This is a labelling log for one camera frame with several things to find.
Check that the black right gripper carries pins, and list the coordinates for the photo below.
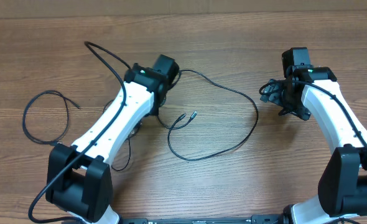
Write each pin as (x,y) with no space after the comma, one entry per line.
(278,93)

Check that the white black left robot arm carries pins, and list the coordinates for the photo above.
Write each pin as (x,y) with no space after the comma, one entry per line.
(79,176)

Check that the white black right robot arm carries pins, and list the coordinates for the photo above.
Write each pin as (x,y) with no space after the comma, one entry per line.
(342,189)

